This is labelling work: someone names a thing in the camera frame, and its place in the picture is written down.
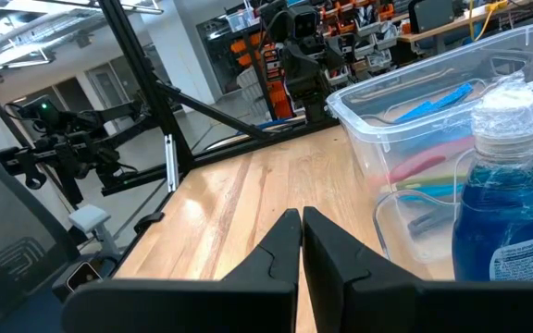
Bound black metal table frame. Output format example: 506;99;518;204
97;0;341;198

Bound black mesh office chair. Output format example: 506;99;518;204
0;142;82;333

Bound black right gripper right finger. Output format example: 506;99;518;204
302;205;533;333

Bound tall clear plastic bin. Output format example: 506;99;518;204
325;20;533;267

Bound yellow power cable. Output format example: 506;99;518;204
467;0;511;43

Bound black table clamp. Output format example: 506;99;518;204
132;210;167;235

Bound small white stand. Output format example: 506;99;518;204
67;203;122;258

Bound blue Dawn dish soap bottle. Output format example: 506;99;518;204
451;71;533;283

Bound grey dish brush white bristles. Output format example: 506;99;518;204
406;205;458;238

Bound clear plastic bin with handles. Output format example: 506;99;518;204
371;147;533;283
377;55;533;140

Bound black desk monitor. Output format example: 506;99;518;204
407;0;457;34

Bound small clear storage box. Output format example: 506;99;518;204
226;6;257;33

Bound silver metal bracket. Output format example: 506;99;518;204
163;133;181;193

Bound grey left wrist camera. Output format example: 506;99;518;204
291;7;321;41

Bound red white suction-cup dish brush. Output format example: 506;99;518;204
384;136;478;186

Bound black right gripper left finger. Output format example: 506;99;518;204
61;207;303;333

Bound wooden desk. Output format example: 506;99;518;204
396;0;533;45

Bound shelf with orange storage bins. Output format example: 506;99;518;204
195;0;418;122

